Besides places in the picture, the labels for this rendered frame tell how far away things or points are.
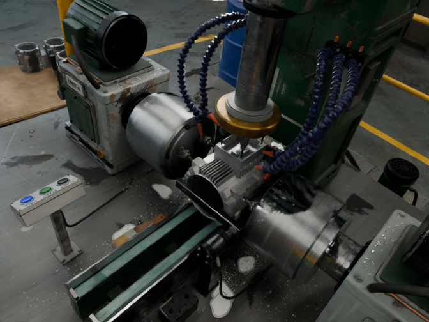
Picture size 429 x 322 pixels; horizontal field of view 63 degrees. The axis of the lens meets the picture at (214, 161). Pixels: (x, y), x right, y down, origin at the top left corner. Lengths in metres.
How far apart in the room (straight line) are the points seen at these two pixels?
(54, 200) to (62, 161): 0.51
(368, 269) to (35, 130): 1.38
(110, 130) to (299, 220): 0.72
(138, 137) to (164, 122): 0.11
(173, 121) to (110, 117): 0.26
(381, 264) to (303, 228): 0.18
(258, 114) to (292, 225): 0.29
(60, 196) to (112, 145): 0.37
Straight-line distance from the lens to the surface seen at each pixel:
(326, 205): 0.92
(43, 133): 1.67
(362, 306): 0.86
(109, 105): 1.22
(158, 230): 1.09
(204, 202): 1.02
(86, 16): 1.29
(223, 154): 1.02
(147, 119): 1.13
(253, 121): 0.91
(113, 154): 1.35
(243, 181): 1.04
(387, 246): 0.91
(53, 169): 1.49
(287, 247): 0.90
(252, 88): 0.88
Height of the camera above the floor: 1.80
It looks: 42 degrees down
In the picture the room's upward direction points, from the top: 8 degrees clockwise
